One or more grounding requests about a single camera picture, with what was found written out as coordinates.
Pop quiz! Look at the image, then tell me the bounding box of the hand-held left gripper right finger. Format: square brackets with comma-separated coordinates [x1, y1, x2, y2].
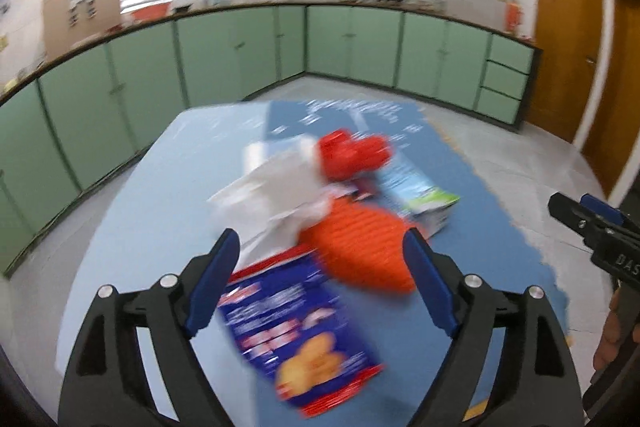
[402, 228, 586, 427]

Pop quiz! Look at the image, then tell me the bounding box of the crumpled red wrapper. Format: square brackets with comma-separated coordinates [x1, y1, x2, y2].
[317, 130, 394, 184]

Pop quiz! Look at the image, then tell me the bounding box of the green base cabinet with drawers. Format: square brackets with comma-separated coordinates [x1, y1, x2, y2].
[305, 3, 544, 132]

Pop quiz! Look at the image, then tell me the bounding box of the white plastic bag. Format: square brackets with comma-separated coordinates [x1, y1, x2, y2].
[206, 134, 335, 269]

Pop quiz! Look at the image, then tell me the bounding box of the wooden door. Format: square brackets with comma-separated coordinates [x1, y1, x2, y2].
[580, 0, 640, 198]
[526, 0, 604, 144]

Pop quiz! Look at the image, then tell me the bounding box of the red fire extinguisher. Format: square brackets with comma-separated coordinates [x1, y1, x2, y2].
[505, 0, 524, 34]

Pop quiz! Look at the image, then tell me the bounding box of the red basin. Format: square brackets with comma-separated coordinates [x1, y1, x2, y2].
[131, 4, 169, 24]

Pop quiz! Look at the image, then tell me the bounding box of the long green base cabinet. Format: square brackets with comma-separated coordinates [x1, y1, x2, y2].
[0, 3, 307, 279]

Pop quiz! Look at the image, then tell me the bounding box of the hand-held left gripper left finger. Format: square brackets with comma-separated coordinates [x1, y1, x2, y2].
[57, 228, 242, 427]

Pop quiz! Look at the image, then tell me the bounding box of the blue cookie box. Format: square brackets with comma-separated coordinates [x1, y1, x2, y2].
[217, 244, 387, 419]

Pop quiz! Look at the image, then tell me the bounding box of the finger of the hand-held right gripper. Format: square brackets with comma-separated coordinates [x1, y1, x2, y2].
[548, 192, 602, 239]
[579, 193, 632, 229]

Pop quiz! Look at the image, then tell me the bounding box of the light blue milk carton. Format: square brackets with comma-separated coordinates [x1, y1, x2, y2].
[375, 154, 462, 239]

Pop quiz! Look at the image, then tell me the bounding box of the person's right hand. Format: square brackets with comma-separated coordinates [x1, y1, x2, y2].
[593, 291, 627, 374]

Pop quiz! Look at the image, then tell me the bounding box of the orange ribbed wrapper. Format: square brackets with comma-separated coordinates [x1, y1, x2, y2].
[299, 197, 419, 296]

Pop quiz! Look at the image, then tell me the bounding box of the dark blue table mat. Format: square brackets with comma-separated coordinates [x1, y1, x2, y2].
[250, 98, 569, 427]

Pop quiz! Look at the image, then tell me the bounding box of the cardboard box on counter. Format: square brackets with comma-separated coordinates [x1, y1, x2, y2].
[42, 0, 122, 58]

